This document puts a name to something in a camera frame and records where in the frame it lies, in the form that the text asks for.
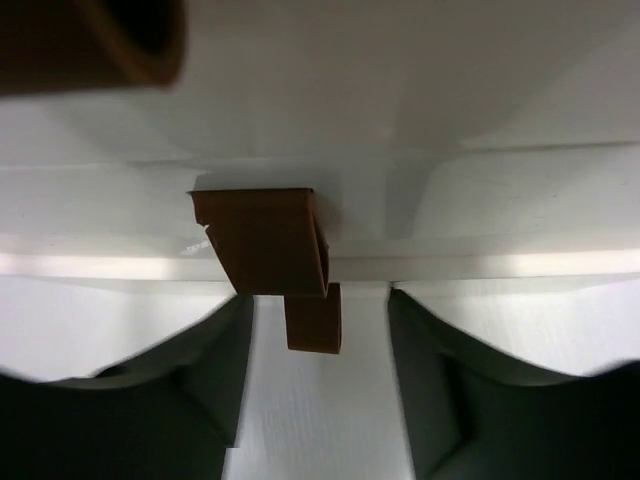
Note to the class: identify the white drawer cabinet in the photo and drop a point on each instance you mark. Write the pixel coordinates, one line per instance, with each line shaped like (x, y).
(443, 140)

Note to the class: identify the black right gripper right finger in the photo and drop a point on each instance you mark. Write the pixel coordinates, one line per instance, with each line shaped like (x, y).
(472, 411)

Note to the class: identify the brown bottom drawer handle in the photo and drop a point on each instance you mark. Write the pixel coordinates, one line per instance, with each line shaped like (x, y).
(314, 324)

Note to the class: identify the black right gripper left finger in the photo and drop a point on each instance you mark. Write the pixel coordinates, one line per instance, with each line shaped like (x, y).
(170, 411)

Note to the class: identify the brown top drawer handle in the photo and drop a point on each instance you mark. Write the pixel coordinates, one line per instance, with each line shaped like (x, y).
(50, 47)

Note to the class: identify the brown drawer handle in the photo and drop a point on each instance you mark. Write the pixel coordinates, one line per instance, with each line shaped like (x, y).
(50, 47)
(314, 324)
(268, 241)

